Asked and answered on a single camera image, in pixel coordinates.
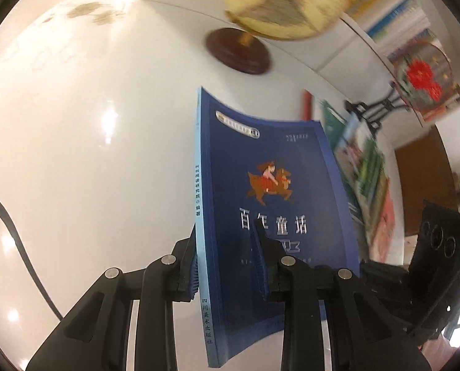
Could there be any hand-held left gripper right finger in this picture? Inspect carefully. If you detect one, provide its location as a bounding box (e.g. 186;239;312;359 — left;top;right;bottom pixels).
252;225;431;371

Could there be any person's right forearm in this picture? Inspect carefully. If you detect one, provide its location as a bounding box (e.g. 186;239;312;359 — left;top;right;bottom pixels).
423;340;460;371

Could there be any red fairy tale book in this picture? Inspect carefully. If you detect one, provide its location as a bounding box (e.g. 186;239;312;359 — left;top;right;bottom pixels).
301;90;314;121

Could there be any row of pale shelf books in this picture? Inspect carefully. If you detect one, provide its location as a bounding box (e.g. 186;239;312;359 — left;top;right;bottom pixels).
367;0;439;60

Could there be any blue fairy tale book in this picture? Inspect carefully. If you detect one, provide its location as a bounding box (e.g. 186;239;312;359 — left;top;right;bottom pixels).
187;86;361;371

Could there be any round embroidered red flower fan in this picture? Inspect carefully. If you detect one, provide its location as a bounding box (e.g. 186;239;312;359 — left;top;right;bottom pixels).
392;41;460;126

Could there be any hedgehog grass cover book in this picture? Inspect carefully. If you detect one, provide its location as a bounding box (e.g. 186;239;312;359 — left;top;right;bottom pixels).
342;131;396;263

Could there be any black carved fan stand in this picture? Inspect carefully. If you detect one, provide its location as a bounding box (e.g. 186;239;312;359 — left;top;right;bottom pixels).
344;81;404;134

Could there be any black cable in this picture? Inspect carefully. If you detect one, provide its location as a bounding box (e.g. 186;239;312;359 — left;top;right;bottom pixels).
0;183;62;319

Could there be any green tulip cover book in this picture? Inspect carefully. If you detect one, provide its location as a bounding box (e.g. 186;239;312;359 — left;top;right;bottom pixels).
319;100;365;223

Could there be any brown wooden panel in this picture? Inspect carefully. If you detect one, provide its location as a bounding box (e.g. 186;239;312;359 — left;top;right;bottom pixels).
394;127;459;237

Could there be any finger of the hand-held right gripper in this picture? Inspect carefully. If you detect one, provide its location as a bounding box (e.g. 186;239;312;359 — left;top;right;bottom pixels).
360;261;410;318

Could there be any small photo cover book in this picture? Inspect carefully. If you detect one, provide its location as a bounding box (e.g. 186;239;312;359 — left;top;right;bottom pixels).
336;114;373;155

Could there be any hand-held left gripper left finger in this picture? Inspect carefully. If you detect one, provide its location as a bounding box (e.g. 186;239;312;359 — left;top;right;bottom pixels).
26;225;199;371

